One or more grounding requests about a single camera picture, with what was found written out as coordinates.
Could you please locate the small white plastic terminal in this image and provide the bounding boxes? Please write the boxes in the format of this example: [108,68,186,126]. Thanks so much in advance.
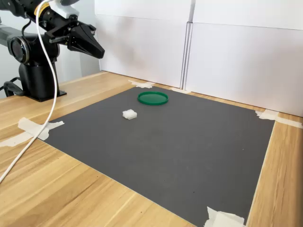
[122,108,138,121]

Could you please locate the round green lid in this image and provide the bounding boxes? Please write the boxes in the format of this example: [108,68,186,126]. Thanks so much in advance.
[137,91,169,106]

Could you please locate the white partition panel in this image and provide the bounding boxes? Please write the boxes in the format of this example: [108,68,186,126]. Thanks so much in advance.
[94,0,193,91]
[184,0,303,117]

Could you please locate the white masking tape piece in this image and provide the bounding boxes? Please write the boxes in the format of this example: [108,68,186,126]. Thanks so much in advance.
[0,117,65,148]
[169,87,191,94]
[255,109,303,130]
[128,79,156,89]
[204,206,246,227]

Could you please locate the dark grey mat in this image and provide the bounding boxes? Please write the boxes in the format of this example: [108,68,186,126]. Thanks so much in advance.
[43,85,277,227]

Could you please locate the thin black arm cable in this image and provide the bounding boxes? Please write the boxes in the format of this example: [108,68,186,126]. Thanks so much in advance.
[21,18,33,37]

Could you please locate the white camera cable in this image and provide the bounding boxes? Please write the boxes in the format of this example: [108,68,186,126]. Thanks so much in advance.
[0,0,59,184]

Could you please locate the black braided cable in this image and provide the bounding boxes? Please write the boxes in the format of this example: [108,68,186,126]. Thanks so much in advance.
[0,76,25,98]

